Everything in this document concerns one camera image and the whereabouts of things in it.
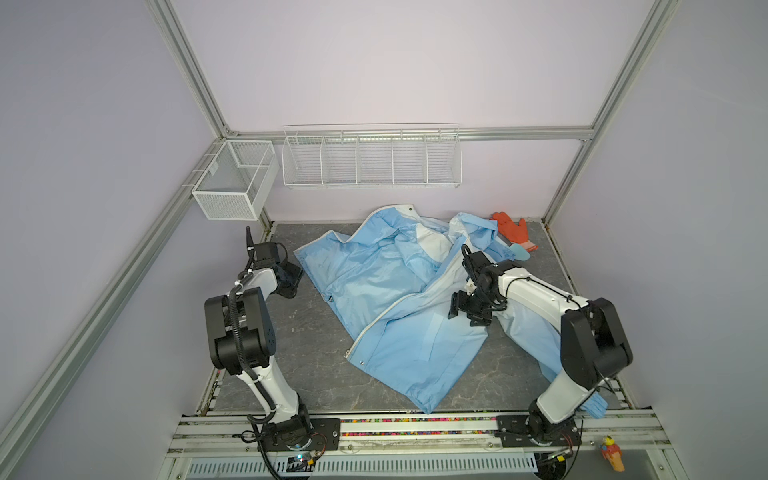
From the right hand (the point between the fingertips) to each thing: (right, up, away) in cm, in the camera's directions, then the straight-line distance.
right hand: (459, 320), depth 88 cm
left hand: (-49, +13, +10) cm, 52 cm away
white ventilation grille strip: (-43, -32, -16) cm, 56 cm away
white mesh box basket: (-74, +45, +15) cm, 88 cm away
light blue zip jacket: (-21, +10, +12) cm, 26 cm away
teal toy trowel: (+26, +20, +21) cm, 39 cm away
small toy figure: (+32, -26, -19) cm, 45 cm away
